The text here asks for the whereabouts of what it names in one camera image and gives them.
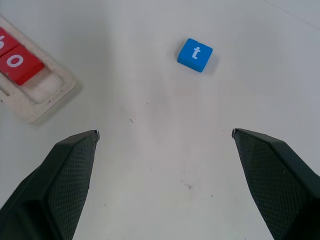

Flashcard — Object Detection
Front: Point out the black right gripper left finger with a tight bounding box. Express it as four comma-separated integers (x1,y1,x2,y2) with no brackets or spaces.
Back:
0,129,101,240

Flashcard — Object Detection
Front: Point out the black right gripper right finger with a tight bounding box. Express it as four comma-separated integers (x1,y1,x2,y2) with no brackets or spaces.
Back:
231,127,320,240

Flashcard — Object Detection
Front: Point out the red letter o tile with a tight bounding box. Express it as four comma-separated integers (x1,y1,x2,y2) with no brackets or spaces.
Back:
0,44,45,86

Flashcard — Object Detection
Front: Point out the red letter b tile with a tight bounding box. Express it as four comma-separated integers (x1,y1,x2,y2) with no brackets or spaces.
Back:
0,27,21,58

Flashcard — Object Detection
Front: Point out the wooden tile tray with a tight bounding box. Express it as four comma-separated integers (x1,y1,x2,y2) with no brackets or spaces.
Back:
0,16,77,125

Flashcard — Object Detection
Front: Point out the blue letter t tile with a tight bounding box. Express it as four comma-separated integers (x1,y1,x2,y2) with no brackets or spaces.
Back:
176,37,214,74

